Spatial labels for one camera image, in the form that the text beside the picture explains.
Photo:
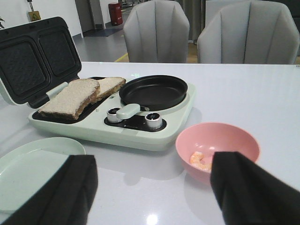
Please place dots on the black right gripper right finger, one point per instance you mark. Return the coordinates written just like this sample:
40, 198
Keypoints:
248, 195

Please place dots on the right grey upholstered chair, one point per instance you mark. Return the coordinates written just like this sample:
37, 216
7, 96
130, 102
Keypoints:
250, 32

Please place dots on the orange shrimp piece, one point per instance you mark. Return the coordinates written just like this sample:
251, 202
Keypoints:
200, 161

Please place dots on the grey upholstered chair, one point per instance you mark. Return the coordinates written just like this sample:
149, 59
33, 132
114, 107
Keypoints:
250, 32
157, 31

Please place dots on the mint green sandwich maker lid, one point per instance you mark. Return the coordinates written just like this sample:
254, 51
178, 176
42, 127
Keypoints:
34, 59

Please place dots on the black round frying pan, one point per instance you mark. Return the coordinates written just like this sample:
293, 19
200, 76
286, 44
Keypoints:
151, 93

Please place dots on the silver control knob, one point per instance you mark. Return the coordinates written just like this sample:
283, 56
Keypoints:
112, 117
153, 120

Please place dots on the mint green plate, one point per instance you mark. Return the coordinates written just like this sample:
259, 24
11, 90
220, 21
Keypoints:
27, 168

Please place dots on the right silver control knob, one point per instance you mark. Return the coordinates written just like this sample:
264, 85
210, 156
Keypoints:
153, 120

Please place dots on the red bin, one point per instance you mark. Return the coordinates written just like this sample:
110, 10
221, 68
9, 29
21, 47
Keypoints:
115, 13

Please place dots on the white bread slice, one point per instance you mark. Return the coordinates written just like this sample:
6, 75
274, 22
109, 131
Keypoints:
108, 86
72, 100

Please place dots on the left grey upholstered chair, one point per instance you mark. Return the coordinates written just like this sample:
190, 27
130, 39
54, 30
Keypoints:
157, 31

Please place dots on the mint green breakfast maker base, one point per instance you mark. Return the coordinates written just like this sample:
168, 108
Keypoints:
93, 125

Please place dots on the left silver control knob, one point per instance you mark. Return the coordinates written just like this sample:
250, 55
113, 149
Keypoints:
112, 117

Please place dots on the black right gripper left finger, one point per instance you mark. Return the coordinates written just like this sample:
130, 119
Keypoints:
65, 199

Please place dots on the pink plastic bowl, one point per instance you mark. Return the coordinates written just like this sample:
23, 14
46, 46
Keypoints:
212, 137

